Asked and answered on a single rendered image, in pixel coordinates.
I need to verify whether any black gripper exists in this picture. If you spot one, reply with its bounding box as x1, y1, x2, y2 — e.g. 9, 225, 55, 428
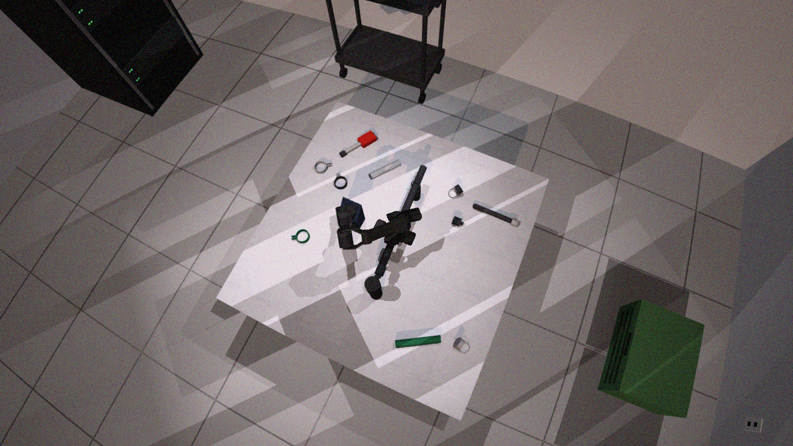
374, 219, 416, 245

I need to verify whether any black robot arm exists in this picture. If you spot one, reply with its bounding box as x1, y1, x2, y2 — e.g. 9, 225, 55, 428
335, 203, 422, 250

